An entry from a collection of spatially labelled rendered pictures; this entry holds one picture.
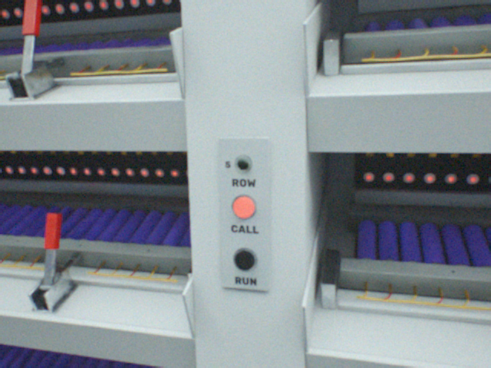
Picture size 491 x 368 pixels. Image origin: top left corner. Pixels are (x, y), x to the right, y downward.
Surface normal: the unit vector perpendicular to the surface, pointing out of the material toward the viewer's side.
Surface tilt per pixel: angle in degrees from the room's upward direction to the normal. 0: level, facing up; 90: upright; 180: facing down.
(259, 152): 90
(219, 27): 90
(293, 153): 90
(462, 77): 19
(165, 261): 110
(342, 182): 90
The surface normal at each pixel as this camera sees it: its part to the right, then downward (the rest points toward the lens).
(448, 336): -0.11, -0.87
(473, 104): -0.24, 0.49
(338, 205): -0.26, 0.17
